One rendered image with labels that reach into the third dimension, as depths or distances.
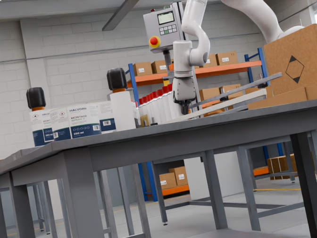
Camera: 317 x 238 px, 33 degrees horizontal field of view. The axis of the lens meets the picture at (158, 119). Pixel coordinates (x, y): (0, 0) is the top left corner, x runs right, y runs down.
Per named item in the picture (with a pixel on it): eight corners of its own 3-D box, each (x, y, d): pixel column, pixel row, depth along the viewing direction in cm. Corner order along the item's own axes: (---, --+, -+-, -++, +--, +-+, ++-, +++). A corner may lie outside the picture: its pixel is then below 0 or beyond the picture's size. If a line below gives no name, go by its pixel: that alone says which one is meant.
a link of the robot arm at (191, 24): (222, 9, 247) (208, 70, 240) (191, 9, 255) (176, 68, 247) (215, -2, 240) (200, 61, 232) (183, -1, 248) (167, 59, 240)
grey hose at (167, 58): (169, 91, 281) (161, 52, 282) (175, 90, 282) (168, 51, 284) (171, 90, 277) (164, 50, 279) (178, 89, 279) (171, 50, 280)
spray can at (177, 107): (176, 126, 254) (168, 83, 256) (186, 124, 256) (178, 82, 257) (179, 125, 249) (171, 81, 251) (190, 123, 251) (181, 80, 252)
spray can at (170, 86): (171, 128, 258) (163, 85, 260) (180, 126, 261) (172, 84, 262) (176, 126, 254) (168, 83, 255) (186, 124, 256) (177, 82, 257)
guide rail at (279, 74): (160, 119, 284) (159, 116, 284) (162, 118, 284) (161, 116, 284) (279, 76, 185) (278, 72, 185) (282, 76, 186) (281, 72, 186)
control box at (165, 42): (154, 54, 282) (147, 18, 283) (185, 46, 279) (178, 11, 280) (149, 50, 272) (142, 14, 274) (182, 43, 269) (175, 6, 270)
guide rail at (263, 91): (148, 131, 281) (148, 127, 281) (151, 131, 281) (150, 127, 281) (264, 94, 182) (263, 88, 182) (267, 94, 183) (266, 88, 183)
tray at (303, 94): (249, 116, 176) (246, 104, 177) (312, 105, 187) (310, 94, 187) (307, 101, 149) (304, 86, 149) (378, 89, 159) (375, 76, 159)
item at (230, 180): (191, 199, 855) (176, 123, 863) (221, 192, 887) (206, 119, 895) (217, 198, 796) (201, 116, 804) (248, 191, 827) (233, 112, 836)
